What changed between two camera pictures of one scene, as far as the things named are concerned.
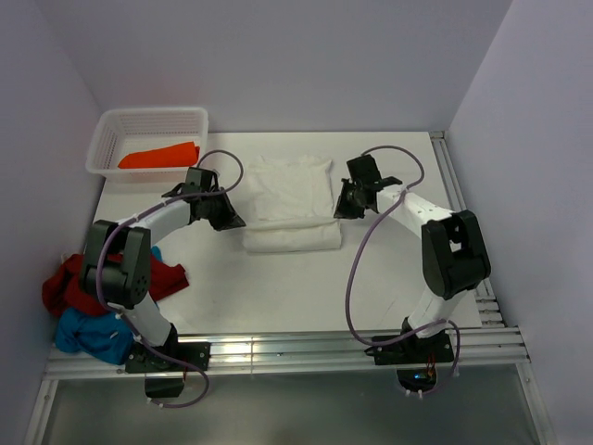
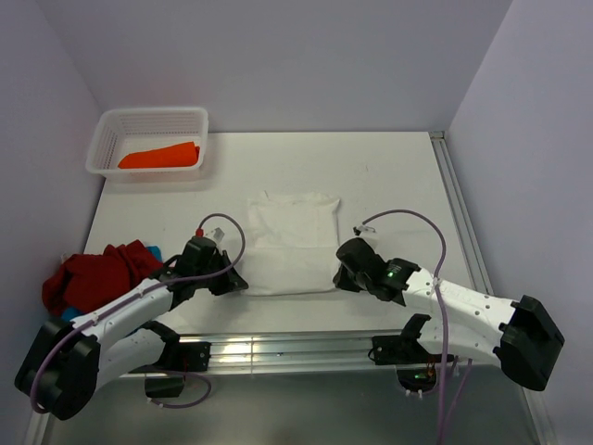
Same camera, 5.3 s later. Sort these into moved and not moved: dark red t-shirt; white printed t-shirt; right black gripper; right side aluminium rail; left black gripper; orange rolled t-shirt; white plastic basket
Moved: left black gripper; white printed t-shirt; right black gripper
Not moved: white plastic basket; orange rolled t-shirt; dark red t-shirt; right side aluminium rail
